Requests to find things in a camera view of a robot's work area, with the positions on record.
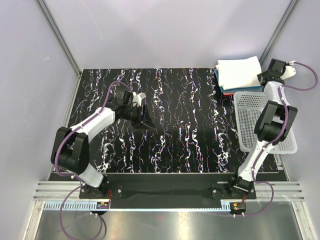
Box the white t-shirt with print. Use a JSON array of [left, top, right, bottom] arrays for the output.
[[215, 56, 262, 90]]

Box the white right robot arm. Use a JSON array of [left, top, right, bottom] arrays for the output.
[[226, 70, 298, 199]]

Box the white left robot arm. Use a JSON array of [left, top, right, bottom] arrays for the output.
[[51, 104, 155, 198]]

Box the folded pink t-shirt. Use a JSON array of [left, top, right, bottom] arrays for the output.
[[222, 92, 235, 97]]

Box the aluminium corner post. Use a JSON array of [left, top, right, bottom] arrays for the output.
[[259, 0, 301, 70], [35, 0, 82, 78]]

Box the folded blue t-shirt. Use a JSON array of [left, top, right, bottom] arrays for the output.
[[214, 69, 262, 93]]

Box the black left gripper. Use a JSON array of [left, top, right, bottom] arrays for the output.
[[123, 104, 156, 131]]

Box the left aluminium corner post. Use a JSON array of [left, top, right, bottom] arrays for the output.
[[35, 0, 82, 78]]

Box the right aluminium corner post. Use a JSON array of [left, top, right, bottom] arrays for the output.
[[259, 0, 301, 70]]

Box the white plastic laundry basket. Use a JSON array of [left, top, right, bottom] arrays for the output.
[[233, 91, 298, 155]]

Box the aluminium frame rail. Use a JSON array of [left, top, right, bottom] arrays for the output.
[[33, 181, 304, 202]]

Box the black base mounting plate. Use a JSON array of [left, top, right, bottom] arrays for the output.
[[79, 173, 255, 207]]

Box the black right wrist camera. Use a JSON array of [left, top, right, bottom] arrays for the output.
[[267, 58, 297, 80]]

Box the white slotted cable duct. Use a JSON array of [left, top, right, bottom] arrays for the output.
[[44, 200, 231, 212]]

